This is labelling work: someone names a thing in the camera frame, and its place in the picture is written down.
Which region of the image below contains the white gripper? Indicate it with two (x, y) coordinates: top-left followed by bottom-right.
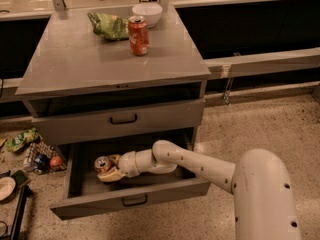
(97, 151), (140, 183)

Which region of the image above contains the golden orange soda can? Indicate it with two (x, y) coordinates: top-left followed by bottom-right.
(94, 156), (112, 174)

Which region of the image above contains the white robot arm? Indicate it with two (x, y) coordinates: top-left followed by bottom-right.
(94, 140), (302, 240)

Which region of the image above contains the open grey lower drawer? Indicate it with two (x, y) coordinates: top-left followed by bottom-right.
(50, 128), (209, 220)

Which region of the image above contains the grey upper drawer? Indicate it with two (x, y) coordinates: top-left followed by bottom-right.
(32, 99), (204, 145)

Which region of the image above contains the blue can in basket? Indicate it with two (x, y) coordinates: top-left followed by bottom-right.
(34, 154), (49, 174)

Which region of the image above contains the grey drawer cabinet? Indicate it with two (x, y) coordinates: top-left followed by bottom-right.
(15, 3), (212, 152)

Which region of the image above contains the red orange soda can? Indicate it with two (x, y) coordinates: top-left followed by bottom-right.
(128, 16), (149, 56)

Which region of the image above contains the red apple in basket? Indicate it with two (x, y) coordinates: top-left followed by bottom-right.
(50, 156), (63, 171)

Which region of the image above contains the green snack bag on floor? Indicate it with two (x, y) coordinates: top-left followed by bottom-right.
(5, 128), (39, 152)

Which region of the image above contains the green sponge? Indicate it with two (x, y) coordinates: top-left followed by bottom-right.
(11, 170), (30, 188)

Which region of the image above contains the white plate on floor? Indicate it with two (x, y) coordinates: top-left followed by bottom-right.
(0, 177), (16, 201)

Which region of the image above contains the green chip bag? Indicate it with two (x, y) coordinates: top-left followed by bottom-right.
(87, 12), (129, 41)

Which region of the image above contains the white bowl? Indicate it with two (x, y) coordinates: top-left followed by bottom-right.
(132, 2), (163, 27)

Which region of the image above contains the grey metal rail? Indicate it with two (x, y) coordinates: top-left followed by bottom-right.
(205, 47), (320, 80)

